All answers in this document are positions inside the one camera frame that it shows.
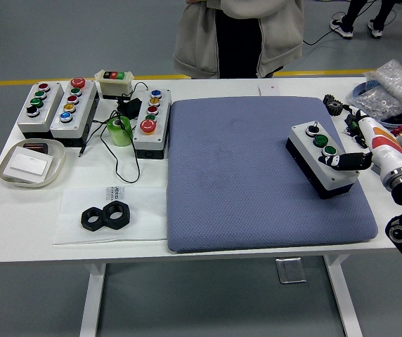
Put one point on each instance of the white shallow tray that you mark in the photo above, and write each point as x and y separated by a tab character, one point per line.
58	154

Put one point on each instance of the blue round plate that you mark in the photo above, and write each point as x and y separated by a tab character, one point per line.
359	89

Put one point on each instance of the white flat panel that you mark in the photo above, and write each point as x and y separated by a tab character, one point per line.
29	163

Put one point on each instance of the five-button box, mushroom beside green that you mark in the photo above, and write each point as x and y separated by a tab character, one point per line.
81	112

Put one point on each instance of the clear bag of washers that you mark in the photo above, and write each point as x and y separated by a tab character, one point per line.
387	94

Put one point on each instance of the brown small block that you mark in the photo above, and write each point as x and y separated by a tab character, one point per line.
36	145

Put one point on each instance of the silver floor plate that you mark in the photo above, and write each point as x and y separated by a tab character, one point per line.
290	270

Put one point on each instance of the black power adapter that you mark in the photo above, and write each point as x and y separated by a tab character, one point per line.
130	107

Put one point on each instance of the small red part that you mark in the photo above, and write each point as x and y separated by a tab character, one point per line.
399	130

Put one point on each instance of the small black hex nut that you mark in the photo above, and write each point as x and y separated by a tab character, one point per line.
85	221

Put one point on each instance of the five-button box, blue button end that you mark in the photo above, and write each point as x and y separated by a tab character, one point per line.
164	112

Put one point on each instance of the large black hex nut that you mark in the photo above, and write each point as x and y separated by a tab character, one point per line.
123	219

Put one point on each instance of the small black connector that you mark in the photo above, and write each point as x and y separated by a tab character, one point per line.
361	143

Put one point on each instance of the clear printed plastic bag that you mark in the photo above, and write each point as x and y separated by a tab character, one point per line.
144	217

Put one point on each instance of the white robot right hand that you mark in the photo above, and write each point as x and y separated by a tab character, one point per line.
380	147

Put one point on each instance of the white table leg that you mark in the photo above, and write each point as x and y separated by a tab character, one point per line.
345	302
92	305

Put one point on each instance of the black gear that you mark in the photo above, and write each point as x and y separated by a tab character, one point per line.
332	105

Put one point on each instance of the background person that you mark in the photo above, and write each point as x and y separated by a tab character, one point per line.
341	28

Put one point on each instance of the blue-grey quilted mat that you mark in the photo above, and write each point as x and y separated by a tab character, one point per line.
239	175

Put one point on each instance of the four-button control box with knob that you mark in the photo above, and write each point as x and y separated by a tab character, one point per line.
303	142

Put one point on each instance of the green tape roll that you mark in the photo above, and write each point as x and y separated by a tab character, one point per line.
120	137

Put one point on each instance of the cream switch box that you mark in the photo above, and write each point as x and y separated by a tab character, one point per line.
113	84

